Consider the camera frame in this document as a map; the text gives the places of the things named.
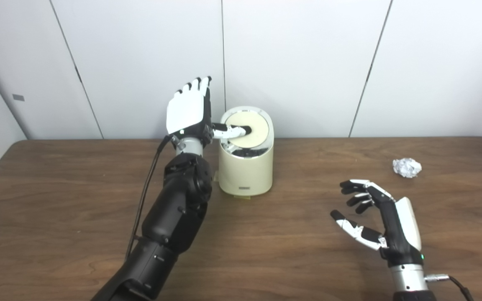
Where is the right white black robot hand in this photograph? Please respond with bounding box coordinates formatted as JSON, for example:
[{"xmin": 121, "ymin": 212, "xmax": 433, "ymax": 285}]
[{"xmin": 330, "ymin": 179, "xmax": 425, "ymax": 268}]

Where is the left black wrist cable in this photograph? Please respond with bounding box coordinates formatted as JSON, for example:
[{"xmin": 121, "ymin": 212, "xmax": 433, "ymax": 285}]
[{"xmin": 125, "ymin": 135, "xmax": 174, "ymax": 260}]

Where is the round cream bin lid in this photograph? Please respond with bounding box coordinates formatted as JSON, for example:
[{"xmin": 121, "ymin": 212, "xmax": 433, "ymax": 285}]
[{"xmin": 224, "ymin": 112, "xmax": 269, "ymax": 148}]

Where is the cream-colored desktop bin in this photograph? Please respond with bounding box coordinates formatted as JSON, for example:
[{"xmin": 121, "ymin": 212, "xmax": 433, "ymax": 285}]
[{"xmin": 218, "ymin": 106, "xmax": 274, "ymax": 196}]

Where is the silver-white paper ball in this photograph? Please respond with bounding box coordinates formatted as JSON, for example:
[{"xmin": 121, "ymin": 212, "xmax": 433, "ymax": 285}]
[{"xmin": 392, "ymin": 158, "xmax": 422, "ymax": 179}]

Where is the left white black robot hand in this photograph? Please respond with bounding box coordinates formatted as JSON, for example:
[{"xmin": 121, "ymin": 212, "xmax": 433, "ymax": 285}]
[{"xmin": 166, "ymin": 76, "xmax": 253, "ymax": 147}]

